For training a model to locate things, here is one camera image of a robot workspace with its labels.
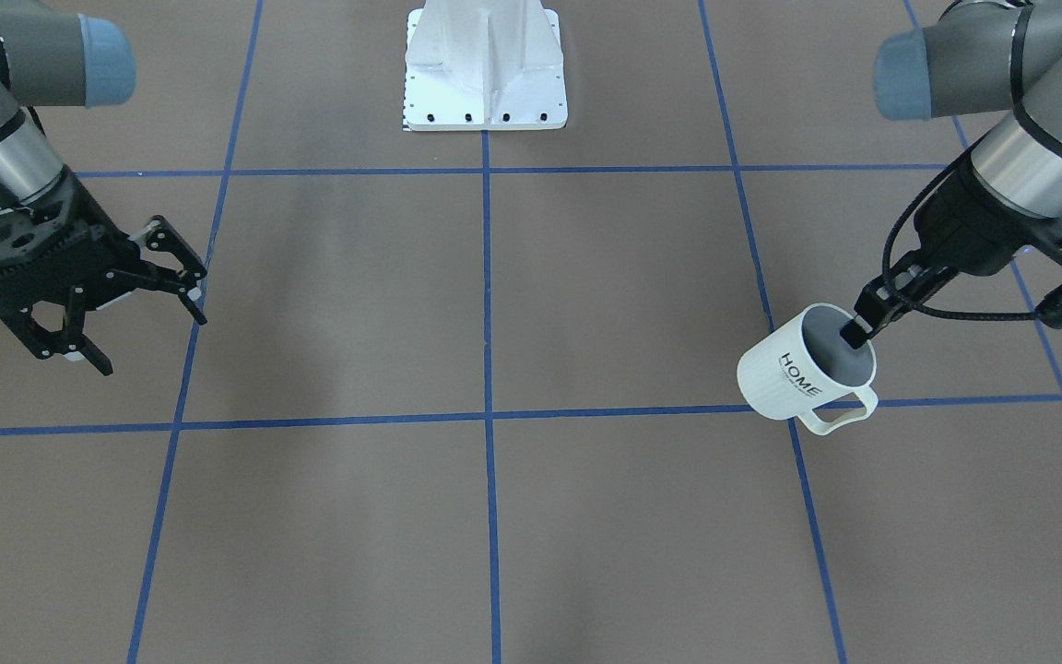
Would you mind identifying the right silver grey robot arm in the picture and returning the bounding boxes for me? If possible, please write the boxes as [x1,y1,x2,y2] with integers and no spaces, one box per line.
[0,1,207,375]

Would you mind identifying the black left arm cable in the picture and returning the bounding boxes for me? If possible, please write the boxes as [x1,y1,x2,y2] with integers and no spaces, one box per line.
[881,148,1062,324]

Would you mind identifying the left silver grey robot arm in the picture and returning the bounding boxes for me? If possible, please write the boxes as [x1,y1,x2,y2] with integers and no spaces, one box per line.
[840,1,1062,348]

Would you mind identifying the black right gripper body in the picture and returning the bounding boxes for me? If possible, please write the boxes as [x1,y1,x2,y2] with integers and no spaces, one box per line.
[0,175,140,314]

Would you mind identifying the white mug grey inside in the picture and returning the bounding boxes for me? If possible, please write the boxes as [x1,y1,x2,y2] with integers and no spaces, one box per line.
[735,302,879,436]

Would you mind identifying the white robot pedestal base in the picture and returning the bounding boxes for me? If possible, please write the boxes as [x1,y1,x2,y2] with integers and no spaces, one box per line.
[402,1,569,132]

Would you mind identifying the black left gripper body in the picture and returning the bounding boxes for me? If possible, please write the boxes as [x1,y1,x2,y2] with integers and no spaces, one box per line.
[914,165,1062,278]

